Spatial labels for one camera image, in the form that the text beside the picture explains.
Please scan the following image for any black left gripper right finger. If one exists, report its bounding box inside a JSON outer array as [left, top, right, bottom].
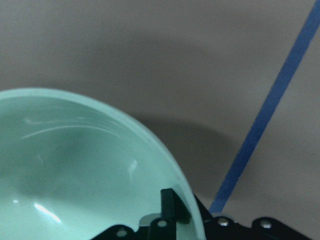
[[194, 196, 309, 240]]

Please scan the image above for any green bowl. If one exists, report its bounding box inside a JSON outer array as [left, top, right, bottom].
[[0, 88, 205, 240]]

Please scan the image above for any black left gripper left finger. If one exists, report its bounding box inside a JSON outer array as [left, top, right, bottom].
[[147, 188, 191, 240]]

